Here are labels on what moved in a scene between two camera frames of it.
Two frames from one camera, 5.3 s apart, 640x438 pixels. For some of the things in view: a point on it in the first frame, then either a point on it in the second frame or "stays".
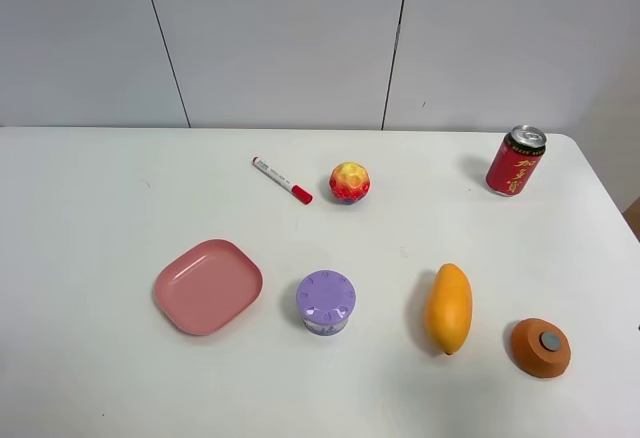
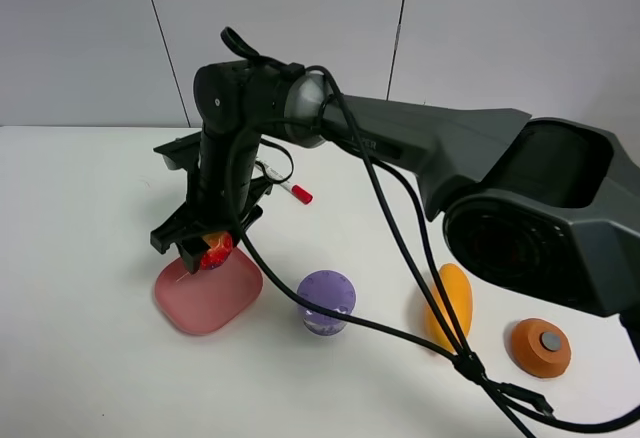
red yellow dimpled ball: [349, 182] to [220, 245]
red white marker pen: [281, 180] stays
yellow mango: [449, 308] stays
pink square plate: [210, 287] stays
